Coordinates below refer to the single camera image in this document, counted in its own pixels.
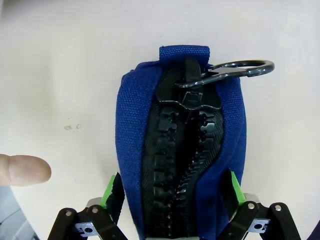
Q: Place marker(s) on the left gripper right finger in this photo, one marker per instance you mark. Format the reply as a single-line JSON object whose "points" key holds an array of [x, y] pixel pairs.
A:
{"points": [[236, 190]]}

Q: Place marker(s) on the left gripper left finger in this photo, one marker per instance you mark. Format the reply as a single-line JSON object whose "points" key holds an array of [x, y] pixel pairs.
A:
{"points": [[110, 187]]}

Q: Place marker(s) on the blue zipper pencil pouch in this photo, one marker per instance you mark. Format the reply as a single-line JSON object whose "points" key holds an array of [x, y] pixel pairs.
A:
{"points": [[135, 120]]}

